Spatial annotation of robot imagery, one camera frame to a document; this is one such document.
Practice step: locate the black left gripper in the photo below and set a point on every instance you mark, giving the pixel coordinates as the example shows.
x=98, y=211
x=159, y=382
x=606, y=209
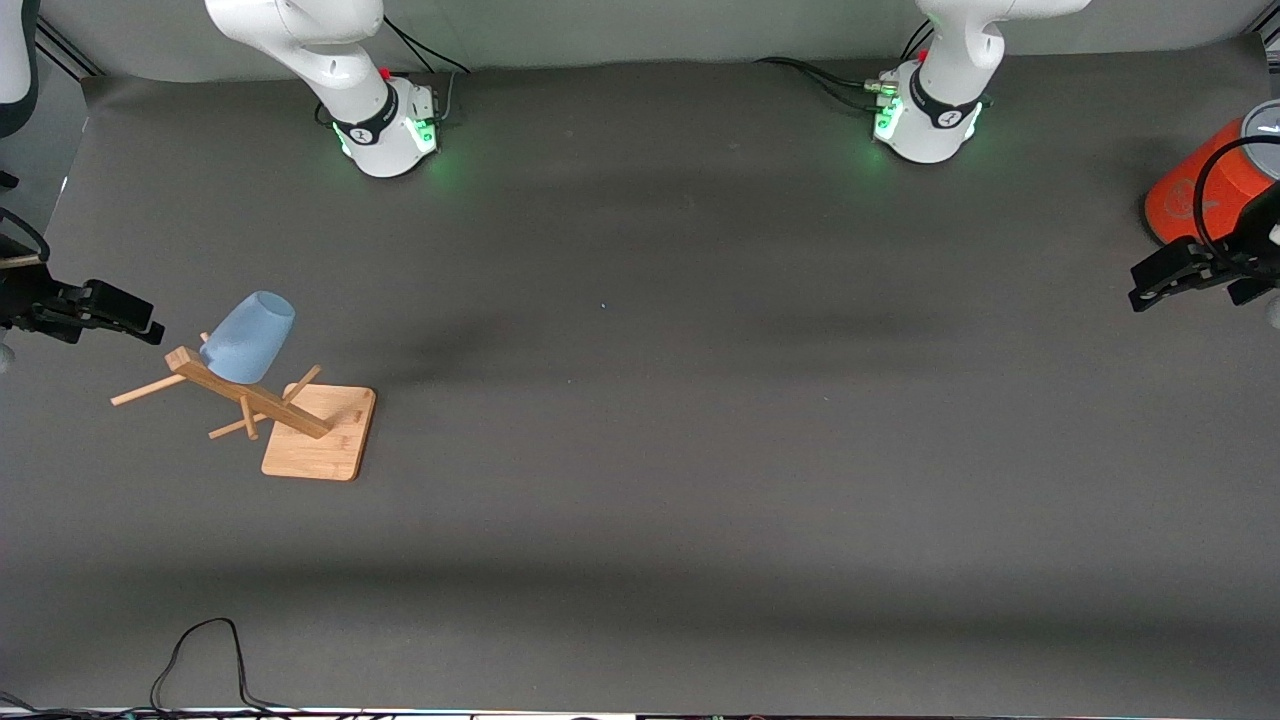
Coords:
x=1243, y=262

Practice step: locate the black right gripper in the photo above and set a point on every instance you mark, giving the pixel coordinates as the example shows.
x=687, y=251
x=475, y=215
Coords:
x=28, y=298

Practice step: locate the light blue cup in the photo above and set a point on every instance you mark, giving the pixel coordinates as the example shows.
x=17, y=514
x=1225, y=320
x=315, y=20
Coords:
x=245, y=340

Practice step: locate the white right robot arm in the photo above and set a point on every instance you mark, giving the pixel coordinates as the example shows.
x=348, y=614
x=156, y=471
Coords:
x=340, y=70

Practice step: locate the wooden cup rack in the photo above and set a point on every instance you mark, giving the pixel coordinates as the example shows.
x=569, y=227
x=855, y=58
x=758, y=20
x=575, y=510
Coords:
x=318, y=435

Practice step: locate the orange cylindrical can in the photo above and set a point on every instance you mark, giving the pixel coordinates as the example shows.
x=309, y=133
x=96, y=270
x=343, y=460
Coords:
x=1190, y=190

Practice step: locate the dark grey table mat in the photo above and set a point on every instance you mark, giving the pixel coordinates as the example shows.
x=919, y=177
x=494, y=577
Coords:
x=640, y=500

